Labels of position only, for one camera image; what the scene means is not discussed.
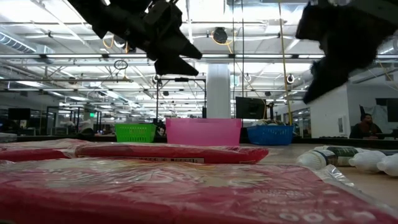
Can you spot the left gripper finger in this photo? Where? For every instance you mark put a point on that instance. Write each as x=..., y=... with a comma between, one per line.
x=183, y=48
x=169, y=67

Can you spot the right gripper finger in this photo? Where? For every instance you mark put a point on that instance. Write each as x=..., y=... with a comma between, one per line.
x=323, y=82
x=311, y=25

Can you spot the white glue bottle green label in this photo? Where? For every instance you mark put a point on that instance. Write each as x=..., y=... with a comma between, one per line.
x=390, y=166
x=311, y=160
x=345, y=154
x=367, y=161

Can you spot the red popcorn packet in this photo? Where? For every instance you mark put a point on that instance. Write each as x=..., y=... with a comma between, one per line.
x=31, y=152
x=171, y=154
x=155, y=193

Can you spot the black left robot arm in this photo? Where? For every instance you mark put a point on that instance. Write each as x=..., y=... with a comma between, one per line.
x=93, y=15

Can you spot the white building column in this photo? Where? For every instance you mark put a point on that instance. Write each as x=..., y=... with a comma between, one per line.
x=218, y=93

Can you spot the person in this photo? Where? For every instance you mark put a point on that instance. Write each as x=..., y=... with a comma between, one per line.
x=367, y=127

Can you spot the pink plastic bin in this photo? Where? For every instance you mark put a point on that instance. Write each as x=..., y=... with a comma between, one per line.
x=202, y=132

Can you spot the green plastic basket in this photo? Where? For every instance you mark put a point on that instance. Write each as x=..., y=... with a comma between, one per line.
x=135, y=133

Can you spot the blue plastic basket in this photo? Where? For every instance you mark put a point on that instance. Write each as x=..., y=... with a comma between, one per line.
x=270, y=135

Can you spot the black monitor on stand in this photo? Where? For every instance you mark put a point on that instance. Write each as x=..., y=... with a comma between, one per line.
x=248, y=108

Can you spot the small black monitor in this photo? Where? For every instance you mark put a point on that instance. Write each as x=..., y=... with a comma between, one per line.
x=19, y=114

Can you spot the black frame stand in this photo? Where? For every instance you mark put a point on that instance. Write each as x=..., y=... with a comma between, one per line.
x=181, y=80

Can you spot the black aluminium table frame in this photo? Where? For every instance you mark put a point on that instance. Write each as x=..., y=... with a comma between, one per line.
x=46, y=138

